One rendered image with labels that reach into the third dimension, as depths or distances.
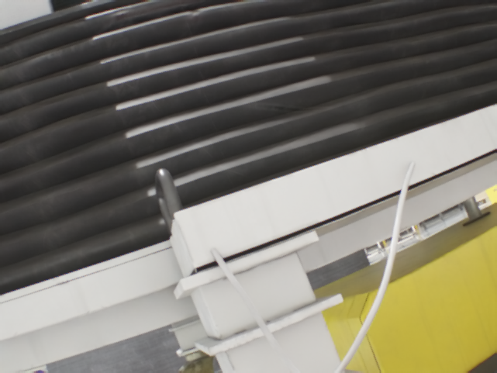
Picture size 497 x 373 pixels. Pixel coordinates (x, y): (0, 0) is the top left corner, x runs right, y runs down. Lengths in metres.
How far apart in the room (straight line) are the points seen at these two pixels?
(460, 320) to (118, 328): 0.55
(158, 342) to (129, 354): 0.17
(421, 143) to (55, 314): 0.43
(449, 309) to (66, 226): 0.60
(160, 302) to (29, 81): 0.33
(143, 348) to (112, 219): 1.88
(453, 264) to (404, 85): 0.31
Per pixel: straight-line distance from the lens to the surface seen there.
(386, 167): 0.47
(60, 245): 0.57
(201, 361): 1.62
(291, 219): 0.42
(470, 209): 1.36
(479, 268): 0.87
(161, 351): 2.40
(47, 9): 0.68
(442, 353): 0.82
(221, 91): 0.62
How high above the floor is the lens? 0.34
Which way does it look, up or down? 12 degrees up
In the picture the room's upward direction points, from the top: 22 degrees counter-clockwise
